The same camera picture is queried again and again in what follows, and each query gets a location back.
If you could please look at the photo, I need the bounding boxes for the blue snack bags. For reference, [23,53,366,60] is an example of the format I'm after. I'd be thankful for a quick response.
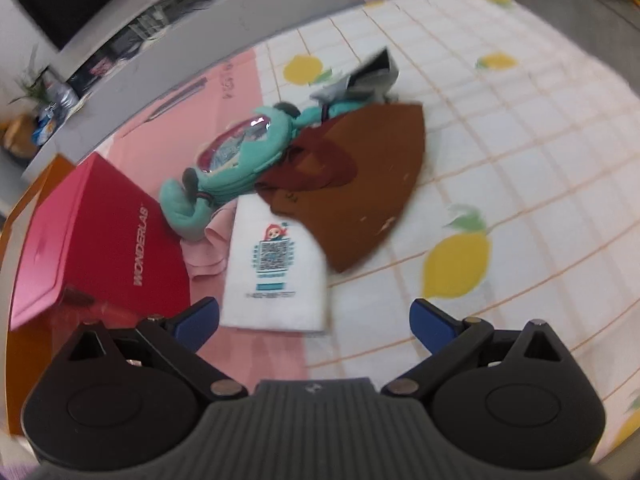
[32,105,66,143]

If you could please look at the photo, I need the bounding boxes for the white plastic bag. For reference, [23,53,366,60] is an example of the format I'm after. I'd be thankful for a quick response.
[45,72,81,111]

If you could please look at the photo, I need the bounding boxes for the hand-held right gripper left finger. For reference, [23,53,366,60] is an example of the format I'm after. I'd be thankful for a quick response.
[65,296,248,398]

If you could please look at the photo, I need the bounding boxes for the pink cloth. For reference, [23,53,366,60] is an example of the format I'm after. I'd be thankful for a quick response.
[180,205,241,281]

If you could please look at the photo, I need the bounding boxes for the brown cloth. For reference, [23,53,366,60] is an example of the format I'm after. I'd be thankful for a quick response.
[255,102,427,275]

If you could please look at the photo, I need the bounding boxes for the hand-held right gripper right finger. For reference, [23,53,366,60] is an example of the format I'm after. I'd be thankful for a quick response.
[381,298,571,396]

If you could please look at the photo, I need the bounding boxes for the red storage box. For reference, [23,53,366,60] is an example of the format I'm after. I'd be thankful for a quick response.
[9,152,201,341]

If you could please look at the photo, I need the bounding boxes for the white towel pack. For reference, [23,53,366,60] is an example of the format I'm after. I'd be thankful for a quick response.
[220,195,333,335]

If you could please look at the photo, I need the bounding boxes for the teal plush pouch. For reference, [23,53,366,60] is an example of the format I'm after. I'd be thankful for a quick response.
[159,101,351,241]

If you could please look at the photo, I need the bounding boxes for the silver plastic bag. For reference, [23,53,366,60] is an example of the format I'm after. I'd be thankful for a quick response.
[310,47,401,106]

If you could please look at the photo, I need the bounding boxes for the pink table mat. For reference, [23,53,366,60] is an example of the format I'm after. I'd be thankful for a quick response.
[107,47,311,396]

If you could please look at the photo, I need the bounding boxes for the green plant in glass vase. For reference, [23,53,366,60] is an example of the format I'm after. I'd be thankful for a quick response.
[10,45,56,106]

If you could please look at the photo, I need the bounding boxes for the lemon print tablecloth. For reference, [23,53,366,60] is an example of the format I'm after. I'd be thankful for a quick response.
[250,0,640,461]

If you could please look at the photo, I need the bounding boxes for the golden vase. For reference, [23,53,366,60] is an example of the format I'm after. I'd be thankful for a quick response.
[0,115,38,158]

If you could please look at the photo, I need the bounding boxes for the maroon cloth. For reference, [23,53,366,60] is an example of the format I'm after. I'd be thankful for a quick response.
[285,127,358,192]

